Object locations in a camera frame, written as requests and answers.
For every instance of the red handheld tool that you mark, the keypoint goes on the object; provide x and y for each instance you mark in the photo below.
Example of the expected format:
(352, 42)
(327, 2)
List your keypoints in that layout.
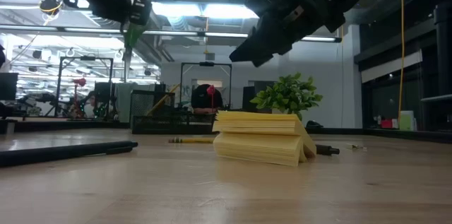
(211, 91)

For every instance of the small green potted plant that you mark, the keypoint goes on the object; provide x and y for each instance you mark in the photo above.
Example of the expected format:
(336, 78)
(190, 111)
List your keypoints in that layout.
(287, 93)

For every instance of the person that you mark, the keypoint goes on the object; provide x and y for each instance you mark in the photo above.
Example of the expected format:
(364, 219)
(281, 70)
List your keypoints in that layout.
(90, 105)
(205, 98)

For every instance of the black background rig frame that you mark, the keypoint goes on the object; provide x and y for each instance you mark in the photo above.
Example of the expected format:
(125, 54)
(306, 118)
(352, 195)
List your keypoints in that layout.
(206, 64)
(86, 58)

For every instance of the black pen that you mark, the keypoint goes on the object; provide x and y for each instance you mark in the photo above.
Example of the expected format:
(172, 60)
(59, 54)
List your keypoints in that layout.
(53, 152)
(326, 150)

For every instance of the light green box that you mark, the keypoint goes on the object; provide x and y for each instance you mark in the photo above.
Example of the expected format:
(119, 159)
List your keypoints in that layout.
(408, 121)

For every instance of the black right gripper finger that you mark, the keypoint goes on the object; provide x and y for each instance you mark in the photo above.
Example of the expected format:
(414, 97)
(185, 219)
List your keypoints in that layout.
(265, 40)
(263, 62)

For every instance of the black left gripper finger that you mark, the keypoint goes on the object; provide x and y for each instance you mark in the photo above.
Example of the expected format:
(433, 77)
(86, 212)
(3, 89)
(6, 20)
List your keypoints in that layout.
(118, 8)
(140, 10)

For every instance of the small red box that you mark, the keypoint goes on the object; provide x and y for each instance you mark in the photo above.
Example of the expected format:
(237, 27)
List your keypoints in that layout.
(386, 123)

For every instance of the black computer monitor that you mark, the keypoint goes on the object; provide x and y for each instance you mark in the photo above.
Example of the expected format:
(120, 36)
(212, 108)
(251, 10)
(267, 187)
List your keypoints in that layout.
(7, 86)

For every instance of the black mesh desk organizer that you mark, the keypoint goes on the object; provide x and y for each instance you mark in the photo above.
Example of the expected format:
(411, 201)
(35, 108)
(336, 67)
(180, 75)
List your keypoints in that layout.
(152, 111)

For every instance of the long LED light bar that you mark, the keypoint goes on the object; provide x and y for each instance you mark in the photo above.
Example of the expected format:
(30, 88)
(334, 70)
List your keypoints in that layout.
(169, 33)

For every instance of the red background robot arm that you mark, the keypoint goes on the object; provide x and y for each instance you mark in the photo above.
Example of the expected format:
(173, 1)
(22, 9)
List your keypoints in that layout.
(78, 82)

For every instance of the yellow sticky note pad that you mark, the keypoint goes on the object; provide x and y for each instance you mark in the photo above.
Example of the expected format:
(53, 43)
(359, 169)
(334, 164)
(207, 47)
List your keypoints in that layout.
(261, 135)

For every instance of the black metal table frame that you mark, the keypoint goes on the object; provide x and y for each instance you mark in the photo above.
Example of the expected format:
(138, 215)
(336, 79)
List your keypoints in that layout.
(388, 133)

